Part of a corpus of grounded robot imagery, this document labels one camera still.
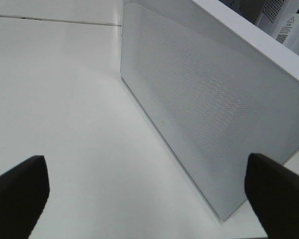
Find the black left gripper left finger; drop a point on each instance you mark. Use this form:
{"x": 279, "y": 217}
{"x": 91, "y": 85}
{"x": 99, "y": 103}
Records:
{"x": 24, "y": 191}

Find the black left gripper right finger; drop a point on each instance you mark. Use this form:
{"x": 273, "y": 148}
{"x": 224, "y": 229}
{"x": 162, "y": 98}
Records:
{"x": 273, "y": 193}

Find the white microwave door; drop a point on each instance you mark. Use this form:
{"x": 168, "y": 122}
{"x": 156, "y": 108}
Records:
{"x": 216, "y": 87}

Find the white microwave oven body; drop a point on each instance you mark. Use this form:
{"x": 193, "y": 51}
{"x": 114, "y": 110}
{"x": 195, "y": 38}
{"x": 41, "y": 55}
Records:
{"x": 277, "y": 18}

